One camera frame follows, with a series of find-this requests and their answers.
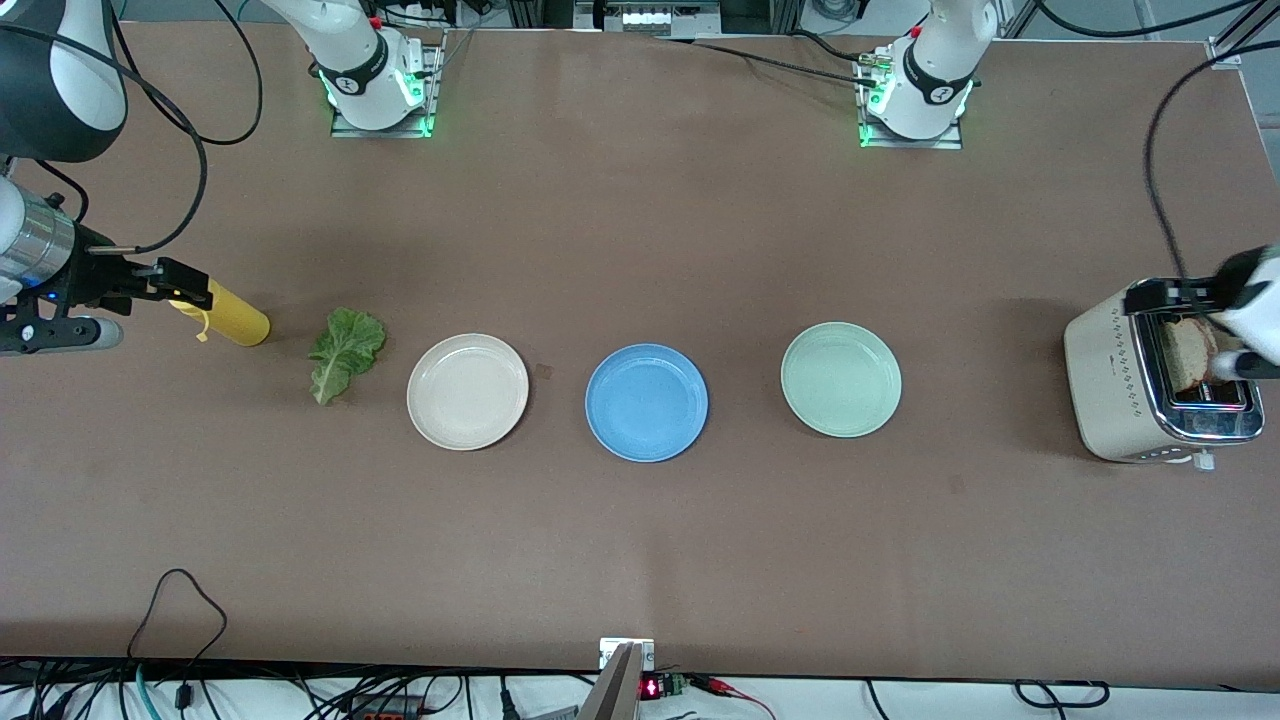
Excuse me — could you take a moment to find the yellow mustard squeeze bottle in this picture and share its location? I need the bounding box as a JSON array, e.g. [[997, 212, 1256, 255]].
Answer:
[[168, 280, 272, 348]]

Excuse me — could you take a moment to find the green lettuce leaf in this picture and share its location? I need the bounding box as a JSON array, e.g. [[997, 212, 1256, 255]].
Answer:
[[308, 308, 387, 406]]

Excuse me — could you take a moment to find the beige round plate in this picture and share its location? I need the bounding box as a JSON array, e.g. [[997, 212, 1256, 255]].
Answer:
[[406, 333, 530, 452]]

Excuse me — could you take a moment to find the light green round plate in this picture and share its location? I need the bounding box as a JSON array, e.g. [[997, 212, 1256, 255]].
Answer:
[[780, 321, 903, 439]]

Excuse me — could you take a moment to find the blue round plate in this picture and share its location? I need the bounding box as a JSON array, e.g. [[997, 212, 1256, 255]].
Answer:
[[585, 343, 710, 463]]

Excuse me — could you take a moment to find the cream and chrome toaster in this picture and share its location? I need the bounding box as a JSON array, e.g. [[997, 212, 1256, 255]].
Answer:
[[1063, 278, 1266, 471]]

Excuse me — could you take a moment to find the white power strip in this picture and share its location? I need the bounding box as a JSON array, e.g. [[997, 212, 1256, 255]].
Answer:
[[375, 0, 471, 29]]

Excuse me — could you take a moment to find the metal device with white lights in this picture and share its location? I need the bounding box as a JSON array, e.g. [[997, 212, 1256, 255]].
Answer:
[[575, 0, 723, 36]]

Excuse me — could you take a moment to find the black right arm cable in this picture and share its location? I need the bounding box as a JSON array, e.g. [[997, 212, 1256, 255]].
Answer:
[[0, 0, 266, 256]]

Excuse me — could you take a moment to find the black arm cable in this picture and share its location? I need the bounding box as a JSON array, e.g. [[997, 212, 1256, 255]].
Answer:
[[0, 0, 266, 256], [1035, 0, 1280, 286]]

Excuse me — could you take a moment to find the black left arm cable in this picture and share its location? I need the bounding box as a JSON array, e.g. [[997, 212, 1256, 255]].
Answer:
[[1035, 0, 1280, 286]]

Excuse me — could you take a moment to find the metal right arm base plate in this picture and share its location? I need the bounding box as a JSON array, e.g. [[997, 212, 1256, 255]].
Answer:
[[330, 40, 441, 139]]

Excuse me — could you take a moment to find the thin black looped cable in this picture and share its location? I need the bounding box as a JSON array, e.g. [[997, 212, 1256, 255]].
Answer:
[[128, 568, 229, 691]]

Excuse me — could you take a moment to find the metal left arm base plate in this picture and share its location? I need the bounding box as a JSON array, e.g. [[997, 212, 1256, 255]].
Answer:
[[858, 55, 966, 151]]

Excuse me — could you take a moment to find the black flat looped cable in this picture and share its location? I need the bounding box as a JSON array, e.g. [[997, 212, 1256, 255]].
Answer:
[[1015, 680, 1111, 708]]

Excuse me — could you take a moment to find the black cable across table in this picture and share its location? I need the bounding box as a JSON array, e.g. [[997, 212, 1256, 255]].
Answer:
[[650, 34, 886, 89]]

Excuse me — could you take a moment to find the small white metal bracket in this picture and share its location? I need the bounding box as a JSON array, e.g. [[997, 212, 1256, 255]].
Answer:
[[600, 638, 656, 671]]

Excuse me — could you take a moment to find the red clip lead wire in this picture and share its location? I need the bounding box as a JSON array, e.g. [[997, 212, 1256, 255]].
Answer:
[[700, 678, 776, 720]]

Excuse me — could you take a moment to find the grey metal mount bar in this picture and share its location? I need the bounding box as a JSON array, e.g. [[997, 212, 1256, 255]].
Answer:
[[578, 643, 643, 720]]

